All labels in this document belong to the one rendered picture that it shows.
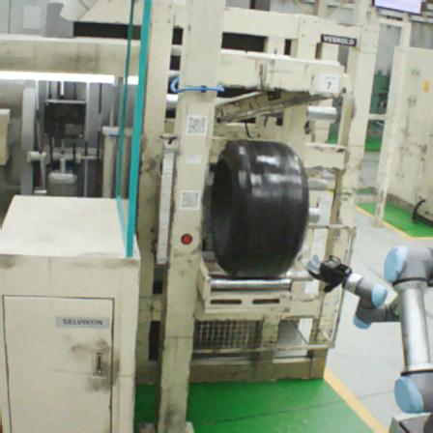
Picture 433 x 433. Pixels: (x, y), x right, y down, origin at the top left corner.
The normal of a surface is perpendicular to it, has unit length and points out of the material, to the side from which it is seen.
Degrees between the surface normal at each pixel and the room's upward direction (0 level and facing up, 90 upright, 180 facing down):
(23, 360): 90
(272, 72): 90
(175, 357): 90
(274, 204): 69
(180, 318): 90
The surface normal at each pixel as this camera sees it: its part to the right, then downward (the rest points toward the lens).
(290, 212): 0.21, 0.03
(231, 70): 0.19, 0.30
